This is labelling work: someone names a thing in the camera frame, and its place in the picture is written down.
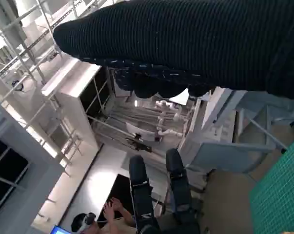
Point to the green cutting mat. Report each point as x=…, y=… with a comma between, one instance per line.
x=283, y=195

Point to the white humanoid robot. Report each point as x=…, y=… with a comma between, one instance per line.
x=161, y=104

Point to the blue laptop screen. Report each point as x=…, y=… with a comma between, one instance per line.
x=61, y=230

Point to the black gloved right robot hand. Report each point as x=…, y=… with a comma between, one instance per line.
x=185, y=36

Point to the person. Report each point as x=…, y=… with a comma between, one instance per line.
x=117, y=219

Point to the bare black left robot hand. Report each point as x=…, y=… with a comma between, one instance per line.
x=142, y=195

